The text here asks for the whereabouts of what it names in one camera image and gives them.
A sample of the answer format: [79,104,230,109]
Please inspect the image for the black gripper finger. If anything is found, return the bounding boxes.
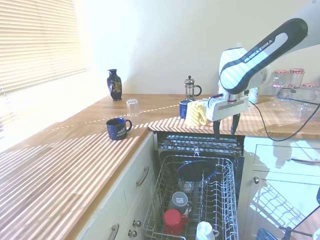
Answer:
[213,119,221,140]
[230,112,241,136]

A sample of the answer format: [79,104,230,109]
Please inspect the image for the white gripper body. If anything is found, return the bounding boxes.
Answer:
[204,92,250,122]

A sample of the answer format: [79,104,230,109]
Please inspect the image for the dishwasher cutlery rack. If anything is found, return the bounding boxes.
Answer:
[158,133,242,154]

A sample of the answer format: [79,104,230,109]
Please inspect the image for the yellow mug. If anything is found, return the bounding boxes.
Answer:
[185,100,208,127]

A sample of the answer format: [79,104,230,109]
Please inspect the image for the plain blue mug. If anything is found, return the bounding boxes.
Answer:
[178,99,193,120]

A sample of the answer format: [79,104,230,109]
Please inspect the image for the small clear glass cup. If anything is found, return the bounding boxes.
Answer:
[178,178,195,193]

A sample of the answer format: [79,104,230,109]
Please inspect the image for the grey mug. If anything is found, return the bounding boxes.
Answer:
[167,191,193,216]

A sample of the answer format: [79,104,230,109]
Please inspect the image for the dark blue printed mug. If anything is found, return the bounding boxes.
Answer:
[105,117,133,141]

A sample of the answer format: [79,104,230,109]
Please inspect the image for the red mug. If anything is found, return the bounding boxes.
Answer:
[163,209,190,236]

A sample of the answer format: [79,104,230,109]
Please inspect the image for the green drinks can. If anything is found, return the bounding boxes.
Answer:
[248,87,260,105]

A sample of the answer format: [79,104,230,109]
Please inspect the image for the glass French press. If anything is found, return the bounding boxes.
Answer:
[184,75,202,100]

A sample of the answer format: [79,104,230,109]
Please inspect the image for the dark blue bowl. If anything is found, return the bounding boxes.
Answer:
[176,160,217,182]

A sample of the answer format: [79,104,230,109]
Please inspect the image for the glass jar red checked lid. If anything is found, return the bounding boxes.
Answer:
[289,68,306,86]
[273,69,290,87]

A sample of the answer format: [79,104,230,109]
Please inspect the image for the clear glass tumbler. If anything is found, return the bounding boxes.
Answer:
[298,103,316,122]

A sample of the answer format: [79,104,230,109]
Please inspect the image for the clear drinking glass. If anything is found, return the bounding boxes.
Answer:
[125,98,140,118]

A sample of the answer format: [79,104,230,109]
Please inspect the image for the dark blue vase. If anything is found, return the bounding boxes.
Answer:
[106,69,123,102]

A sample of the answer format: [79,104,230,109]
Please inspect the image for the blue object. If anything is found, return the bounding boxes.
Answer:
[257,227,276,240]

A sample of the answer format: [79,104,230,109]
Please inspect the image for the window blind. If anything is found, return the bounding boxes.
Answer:
[0,0,88,98]

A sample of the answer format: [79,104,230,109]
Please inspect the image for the black cable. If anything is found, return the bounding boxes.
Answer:
[208,87,320,142]

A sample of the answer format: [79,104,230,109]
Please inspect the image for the wire dishwasher rack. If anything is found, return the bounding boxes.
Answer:
[142,154,238,240]

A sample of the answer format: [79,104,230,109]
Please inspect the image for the metal drawer handle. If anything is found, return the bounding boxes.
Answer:
[291,157,320,165]

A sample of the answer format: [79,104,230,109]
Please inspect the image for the curved metal cabinet handle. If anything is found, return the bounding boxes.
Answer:
[108,223,120,240]
[136,166,150,187]

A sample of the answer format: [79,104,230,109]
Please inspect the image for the black camera stand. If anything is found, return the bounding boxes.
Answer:
[278,207,320,240]

